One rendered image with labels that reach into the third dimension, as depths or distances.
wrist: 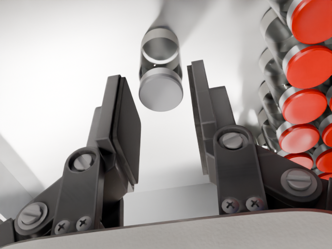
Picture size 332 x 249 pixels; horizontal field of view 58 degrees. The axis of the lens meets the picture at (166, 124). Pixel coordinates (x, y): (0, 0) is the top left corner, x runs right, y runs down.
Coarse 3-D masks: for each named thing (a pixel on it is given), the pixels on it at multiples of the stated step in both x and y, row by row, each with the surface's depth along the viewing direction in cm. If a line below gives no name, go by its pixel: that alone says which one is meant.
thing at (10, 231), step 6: (6, 222) 9; (12, 222) 9; (0, 228) 9; (6, 228) 9; (12, 228) 9; (0, 234) 9; (6, 234) 9; (12, 234) 9; (18, 234) 9; (48, 234) 9; (0, 240) 9; (6, 240) 9; (12, 240) 9; (18, 240) 9; (0, 246) 9
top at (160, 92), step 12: (144, 84) 13; (156, 84) 13; (168, 84) 13; (180, 84) 13; (144, 96) 14; (156, 96) 14; (168, 96) 14; (180, 96) 14; (156, 108) 14; (168, 108) 14
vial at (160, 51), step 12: (144, 36) 16; (156, 36) 15; (168, 36) 16; (144, 48) 15; (156, 48) 14; (168, 48) 15; (144, 60) 14; (156, 60) 14; (168, 60) 14; (180, 60) 15; (144, 72) 14; (156, 72) 13; (168, 72) 13; (180, 72) 14
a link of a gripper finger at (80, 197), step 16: (80, 160) 10; (96, 160) 10; (64, 176) 9; (80, 176) 9; (96, 176) 9; (64, 192) 9; (80, 192) 9; (96, 192) 9; (64, 208) 8; (80, 208) 8; (96, 208) 8; (112, 208) 11; (64, 224) 8; (80, 224) 8; (96, 224) 8; (112, 224) 10
